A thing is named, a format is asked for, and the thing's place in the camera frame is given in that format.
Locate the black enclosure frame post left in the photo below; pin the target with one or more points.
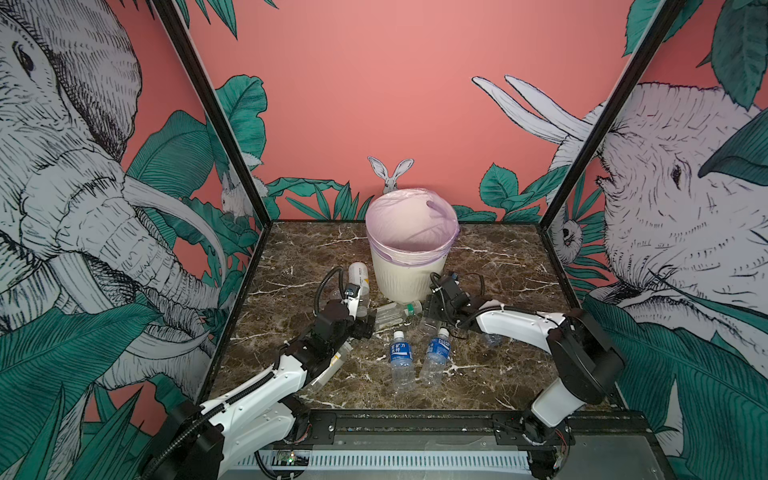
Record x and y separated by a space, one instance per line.
172 21

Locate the clear bottle yellow label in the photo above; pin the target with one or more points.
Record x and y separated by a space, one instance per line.
335 365

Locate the white ribbed trash bin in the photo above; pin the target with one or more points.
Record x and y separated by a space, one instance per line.
404 276

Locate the purple plastic bin liner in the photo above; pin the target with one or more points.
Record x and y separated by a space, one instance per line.
411 227

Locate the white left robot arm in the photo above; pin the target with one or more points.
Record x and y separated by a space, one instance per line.
205 441

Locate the black enclosure frame post right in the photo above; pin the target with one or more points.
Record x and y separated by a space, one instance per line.
650 41

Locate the clear purple cap bottle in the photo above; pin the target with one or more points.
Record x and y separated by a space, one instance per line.
430 326

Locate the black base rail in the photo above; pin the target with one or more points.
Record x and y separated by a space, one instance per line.
328 425

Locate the blue label bottle left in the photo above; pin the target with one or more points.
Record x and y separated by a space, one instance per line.
401 362

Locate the blue Pocari label bottle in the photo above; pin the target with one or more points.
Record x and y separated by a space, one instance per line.
493 340

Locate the black enclosure frame post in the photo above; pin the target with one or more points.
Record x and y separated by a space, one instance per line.
172 21
650 41

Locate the white ventilated cable tray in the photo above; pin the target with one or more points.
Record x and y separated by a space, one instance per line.
513 462

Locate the blue label bottle right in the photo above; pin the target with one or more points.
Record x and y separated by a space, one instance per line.
436 358

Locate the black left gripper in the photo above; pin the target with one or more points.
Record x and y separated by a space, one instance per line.
358 330

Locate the clear bottle green cap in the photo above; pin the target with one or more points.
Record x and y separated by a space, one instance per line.
395 313

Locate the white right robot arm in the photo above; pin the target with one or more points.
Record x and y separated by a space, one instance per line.
587 360

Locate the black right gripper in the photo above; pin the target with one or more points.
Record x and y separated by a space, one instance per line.
431 304

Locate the white label tall bottle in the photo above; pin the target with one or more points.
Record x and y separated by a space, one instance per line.
358 275

